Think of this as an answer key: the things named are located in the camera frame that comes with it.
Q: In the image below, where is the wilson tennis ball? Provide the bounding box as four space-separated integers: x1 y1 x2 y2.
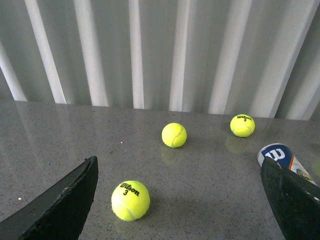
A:
111 180 151 221
230 114 256 138

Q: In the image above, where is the far Wilson tennis ball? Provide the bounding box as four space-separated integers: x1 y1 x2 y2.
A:
230 114 256 138

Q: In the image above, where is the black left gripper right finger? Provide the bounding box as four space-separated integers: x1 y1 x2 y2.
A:
260 157 320 240

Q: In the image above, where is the Wilson tennis ball can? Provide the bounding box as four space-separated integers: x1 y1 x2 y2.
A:
257 143 317 185

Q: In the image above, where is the middle plain tennis ball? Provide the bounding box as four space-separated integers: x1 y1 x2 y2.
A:
161 122 187 148

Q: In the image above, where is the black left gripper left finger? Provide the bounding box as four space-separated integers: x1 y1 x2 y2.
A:
0 156 99 240

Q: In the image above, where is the near Wilson tennis ball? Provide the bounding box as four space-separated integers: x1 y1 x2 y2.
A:
111 180 151 221

